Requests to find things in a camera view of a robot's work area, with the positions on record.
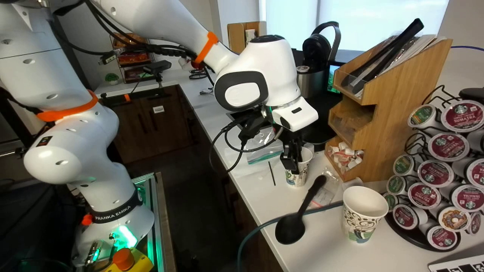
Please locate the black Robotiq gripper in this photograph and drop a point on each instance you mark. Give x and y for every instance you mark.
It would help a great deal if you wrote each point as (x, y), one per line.
(292, 142)

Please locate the patterned paper cup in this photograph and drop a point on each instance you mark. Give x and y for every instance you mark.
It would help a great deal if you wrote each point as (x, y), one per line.
(363, 216)
(301, 176)

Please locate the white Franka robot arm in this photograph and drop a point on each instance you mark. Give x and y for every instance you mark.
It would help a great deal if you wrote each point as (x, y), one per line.
(76, 145)

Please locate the black stir stick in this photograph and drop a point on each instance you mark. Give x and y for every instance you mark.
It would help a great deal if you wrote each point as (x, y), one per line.
(271, 173)

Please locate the pile of creamer cups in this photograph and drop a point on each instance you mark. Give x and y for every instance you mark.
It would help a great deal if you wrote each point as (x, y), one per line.
(345, 157)

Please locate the black plastic spoon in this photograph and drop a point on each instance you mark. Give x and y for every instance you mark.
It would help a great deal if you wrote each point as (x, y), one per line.
(291, 226)

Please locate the steel canister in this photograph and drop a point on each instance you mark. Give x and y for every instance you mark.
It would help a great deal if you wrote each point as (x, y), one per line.
(312, 83)

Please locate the green lid coffee pod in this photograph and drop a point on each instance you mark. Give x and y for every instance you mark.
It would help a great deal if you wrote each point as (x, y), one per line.
(422, 115)
(404, 164)
(396, 184)

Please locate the black coffee machine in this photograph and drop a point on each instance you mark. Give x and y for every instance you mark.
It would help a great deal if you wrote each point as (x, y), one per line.
(322, 50)

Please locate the wooden condiment organizer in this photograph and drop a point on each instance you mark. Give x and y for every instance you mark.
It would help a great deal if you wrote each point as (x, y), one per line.
(398, 110)

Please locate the red lid coffee pod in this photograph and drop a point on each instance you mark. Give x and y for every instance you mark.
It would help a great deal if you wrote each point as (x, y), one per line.
(468, 198)
(463, 115)
(442, 237)
(448, 146)
(424, 195)
(434, 172)
(477, 173)
(404, 216)

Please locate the wooden box with label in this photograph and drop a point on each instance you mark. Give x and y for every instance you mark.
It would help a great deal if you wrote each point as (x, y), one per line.
(239, 34)

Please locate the black tongs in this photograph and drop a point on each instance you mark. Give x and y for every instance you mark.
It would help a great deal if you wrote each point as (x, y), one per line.
(387, 53)

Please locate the dark wooden cabinet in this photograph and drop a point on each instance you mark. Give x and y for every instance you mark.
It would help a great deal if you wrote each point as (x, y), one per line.
(151, 121)

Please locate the brown lid coffee pod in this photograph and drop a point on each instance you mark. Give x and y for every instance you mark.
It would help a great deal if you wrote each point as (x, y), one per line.
(454, 219)

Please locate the grey laptop keyboard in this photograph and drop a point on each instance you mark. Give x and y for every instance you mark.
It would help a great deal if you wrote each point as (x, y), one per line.
(455, 263)

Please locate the yellow emergency stop button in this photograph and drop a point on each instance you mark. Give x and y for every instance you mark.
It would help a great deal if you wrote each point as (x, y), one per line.
(126, 260)

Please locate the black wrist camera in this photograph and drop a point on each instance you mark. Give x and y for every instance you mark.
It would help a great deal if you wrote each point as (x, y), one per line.
(251, 127)

